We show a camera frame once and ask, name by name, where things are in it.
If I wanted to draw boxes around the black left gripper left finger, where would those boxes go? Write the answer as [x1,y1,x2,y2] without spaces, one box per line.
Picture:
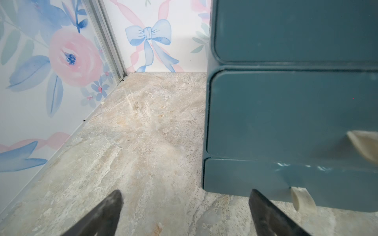
[63,189,124,236]

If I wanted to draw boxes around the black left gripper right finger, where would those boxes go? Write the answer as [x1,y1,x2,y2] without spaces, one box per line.
[249,189,310,236]

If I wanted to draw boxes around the cream drawer pull tab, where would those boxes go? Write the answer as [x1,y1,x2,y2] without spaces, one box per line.
[346,130,378,165]
[290,187,317,214]

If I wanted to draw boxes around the cream lower drawer pull tab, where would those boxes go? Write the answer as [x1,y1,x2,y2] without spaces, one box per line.
[290,187,317,214]

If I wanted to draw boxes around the teal drawer cabinet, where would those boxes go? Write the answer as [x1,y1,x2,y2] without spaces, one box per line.
[201,1,378,212]

